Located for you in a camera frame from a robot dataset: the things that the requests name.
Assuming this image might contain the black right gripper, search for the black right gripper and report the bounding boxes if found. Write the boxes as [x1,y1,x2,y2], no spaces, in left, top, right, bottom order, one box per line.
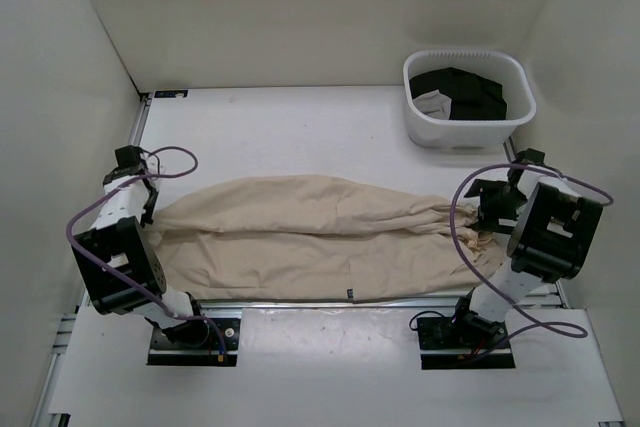
[465,178,528,235]

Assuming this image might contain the beige trousers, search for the beige trousers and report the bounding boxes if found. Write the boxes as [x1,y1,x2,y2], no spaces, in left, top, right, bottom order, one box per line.
[146,175,505,302]

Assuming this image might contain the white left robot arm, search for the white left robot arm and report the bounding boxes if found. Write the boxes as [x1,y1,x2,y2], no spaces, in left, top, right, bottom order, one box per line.
[67,145,211,348]

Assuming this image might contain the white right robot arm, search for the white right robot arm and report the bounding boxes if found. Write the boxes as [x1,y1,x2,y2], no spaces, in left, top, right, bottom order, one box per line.
[447,149,604,347]

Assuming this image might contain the black trousers in basket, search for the black trousers in basket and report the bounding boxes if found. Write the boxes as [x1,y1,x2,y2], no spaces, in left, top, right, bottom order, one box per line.
[409,67,507,121]

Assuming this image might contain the black label sticker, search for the black label sticker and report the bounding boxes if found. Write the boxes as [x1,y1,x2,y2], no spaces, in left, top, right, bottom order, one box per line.
[154,90,188,99]

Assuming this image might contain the white plastic basket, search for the white plastic basket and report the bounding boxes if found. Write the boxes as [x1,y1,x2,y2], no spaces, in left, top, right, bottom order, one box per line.
[403,48,537,148]

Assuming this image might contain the aluminium right side rail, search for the aluminium right side rail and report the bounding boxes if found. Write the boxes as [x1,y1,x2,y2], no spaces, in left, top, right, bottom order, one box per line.
[503,139,569,309]

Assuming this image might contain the aluminium rail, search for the aluminium rail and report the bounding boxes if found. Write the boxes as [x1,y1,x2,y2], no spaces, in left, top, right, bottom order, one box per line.
[27,91,151,427]
[503,139,569,309]
[200,296,459,310]

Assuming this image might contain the aluminium front rail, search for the aluminium front rail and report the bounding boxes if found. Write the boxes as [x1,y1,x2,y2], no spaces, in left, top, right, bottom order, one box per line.
[200,296,459,310]

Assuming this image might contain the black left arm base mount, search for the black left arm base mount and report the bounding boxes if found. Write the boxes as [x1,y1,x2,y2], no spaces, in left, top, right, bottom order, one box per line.
[147,314,242,367]

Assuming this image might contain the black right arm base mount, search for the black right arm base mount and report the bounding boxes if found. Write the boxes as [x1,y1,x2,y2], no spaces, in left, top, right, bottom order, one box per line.
[408,310,516,370]

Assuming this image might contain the aluminium left side rail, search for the aluminium left side rail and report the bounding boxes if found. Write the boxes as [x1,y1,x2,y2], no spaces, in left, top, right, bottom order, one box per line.
[27,91,151,427]

